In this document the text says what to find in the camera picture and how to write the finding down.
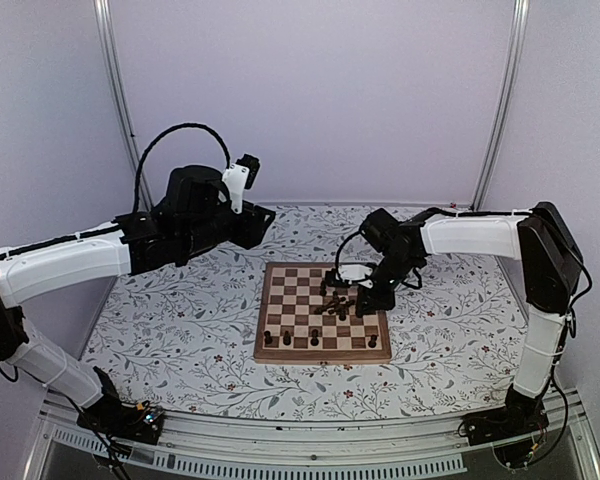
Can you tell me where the left aluminium frame post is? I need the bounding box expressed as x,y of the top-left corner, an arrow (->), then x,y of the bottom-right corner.
92,0 -> 155,211

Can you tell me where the aluminium frame post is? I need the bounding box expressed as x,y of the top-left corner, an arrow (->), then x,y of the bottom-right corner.
471,0 -> 530,210
92,0 -> 155,211

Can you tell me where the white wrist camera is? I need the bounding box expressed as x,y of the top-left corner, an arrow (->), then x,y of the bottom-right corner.
222,154 -> 260,214
323,263 -> 375,288

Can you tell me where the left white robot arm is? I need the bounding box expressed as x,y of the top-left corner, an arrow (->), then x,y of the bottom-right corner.
0,155 -> 275,434

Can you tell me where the right aluminium frame post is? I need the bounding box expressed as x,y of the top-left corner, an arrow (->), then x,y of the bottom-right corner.
471,0 -> 530,210

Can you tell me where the front aluminium rail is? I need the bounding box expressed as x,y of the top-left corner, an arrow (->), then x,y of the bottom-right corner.
24,389 -> 600,479

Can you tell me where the floral patterned table mat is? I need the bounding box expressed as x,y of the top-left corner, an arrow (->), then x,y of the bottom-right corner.
82,205 -> 527,421

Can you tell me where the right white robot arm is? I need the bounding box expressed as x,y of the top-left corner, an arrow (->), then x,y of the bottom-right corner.
337,202 -> 588,436

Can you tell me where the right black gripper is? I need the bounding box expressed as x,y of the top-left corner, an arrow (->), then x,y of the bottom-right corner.
355,253 -> 418,316

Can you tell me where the left black camera cable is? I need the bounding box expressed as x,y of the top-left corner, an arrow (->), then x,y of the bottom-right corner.
132,123 -> 231,216

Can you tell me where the brown chess piece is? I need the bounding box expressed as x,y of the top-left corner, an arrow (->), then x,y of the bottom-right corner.
324,297 -> 356,309

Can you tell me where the wooden chess board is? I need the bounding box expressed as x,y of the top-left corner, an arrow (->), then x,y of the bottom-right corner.
254,262 -> 392,365

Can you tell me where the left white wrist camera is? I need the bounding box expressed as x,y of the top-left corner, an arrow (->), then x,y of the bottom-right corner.
222,154 -> 260,214

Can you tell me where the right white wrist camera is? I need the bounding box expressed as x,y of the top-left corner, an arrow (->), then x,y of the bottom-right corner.
323,263 -> 375,288

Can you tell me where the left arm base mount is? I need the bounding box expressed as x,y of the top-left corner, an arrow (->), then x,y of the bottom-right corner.
77,367 -> 165,445

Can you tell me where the right black camera cable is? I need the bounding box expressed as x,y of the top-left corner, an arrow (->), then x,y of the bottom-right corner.
334,229 -> 371,271

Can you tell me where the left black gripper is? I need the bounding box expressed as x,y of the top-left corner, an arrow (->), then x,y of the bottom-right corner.
182,201 -> 276,257

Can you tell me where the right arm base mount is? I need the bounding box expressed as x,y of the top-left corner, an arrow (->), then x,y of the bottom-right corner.
457,387 -> 549,469

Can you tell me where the black camera cable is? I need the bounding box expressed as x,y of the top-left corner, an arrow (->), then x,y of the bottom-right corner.
334,229 -> 371,271
132,123 -> 231,216

